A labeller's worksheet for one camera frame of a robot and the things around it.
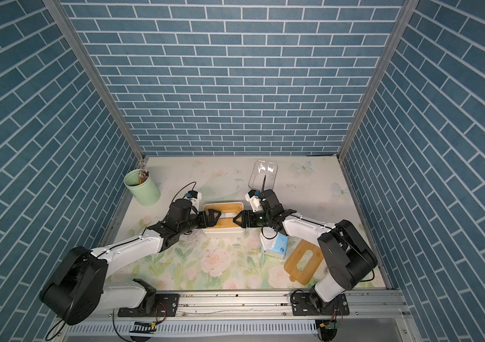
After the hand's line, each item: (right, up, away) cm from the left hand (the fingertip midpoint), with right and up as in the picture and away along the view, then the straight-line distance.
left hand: (218, 215), depth 87 cm
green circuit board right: (+41, -34, -16) cm, 56 cm away
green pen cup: (-33, +9, +7) cm, 35 cm away
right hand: (+9, -2, -1) cm, 10 cm away
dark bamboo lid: (+35, -22, -6) cm, 41 cm away
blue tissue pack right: (+23, -12, -5) cm, 27 cm away
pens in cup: (-33, +16, +2) cm, 36 cm away
